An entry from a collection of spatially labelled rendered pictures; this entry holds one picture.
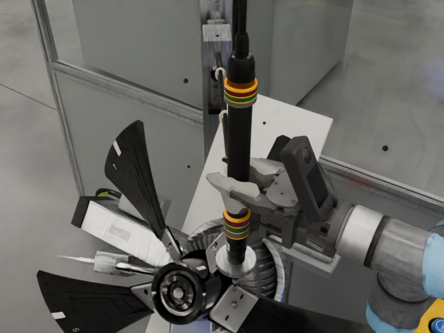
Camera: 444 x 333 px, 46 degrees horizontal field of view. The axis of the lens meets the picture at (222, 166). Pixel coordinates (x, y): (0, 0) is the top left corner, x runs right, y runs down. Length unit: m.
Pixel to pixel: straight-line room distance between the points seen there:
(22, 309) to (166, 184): 0.92
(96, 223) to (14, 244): 1.61
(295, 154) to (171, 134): 1.30
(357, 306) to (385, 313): 1.26
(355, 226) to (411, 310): 0.14
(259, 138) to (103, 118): 1.05
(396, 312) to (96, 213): 0.78
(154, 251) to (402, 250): 0.67
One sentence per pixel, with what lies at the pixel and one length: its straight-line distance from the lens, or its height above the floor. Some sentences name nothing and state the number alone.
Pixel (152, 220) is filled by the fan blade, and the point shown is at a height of 1.26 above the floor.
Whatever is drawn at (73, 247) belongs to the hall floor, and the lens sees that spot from 2.78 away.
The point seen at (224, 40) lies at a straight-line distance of 1.30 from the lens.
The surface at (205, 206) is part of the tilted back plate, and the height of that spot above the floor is 1.13.
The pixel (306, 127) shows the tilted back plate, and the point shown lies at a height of 1.34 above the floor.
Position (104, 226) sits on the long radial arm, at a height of 1.11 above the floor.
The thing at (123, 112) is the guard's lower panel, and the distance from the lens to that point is 2.06.
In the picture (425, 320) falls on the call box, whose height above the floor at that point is 1.07.
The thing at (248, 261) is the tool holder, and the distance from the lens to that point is 0.91.
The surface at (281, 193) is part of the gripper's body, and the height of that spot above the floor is 1.54.
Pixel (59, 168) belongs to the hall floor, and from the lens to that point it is 3.26.
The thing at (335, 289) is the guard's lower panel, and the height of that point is 0.44.
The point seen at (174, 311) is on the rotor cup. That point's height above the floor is 1.19.
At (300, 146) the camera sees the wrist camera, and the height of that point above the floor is 1.62.
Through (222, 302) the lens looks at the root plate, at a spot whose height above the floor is 1.19.
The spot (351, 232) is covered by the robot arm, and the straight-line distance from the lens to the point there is 0.71.
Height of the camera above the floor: 2.05
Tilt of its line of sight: 41 degrees down
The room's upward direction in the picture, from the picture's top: straight up
